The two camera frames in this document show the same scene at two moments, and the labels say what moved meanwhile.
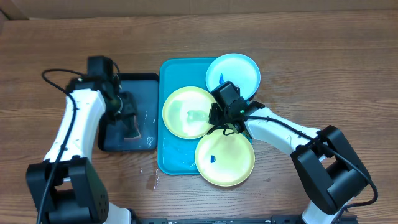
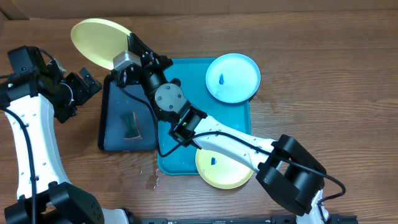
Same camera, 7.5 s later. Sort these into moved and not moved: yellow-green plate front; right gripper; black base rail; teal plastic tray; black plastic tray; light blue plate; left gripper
Moved: right gripper; left gripper
Not moved: yellow-green plate front; teal plastic tray; light blue plate; black plastic tray; black base rail
